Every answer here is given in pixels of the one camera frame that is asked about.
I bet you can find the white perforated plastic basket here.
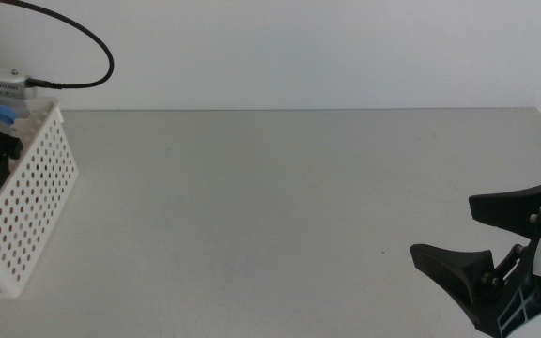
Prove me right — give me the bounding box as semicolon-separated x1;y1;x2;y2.
0;96;81;300

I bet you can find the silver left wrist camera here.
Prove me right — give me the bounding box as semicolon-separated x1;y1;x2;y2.
0;76;38;101

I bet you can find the black braided camera cable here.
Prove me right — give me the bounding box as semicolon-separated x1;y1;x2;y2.
0;0;116;91

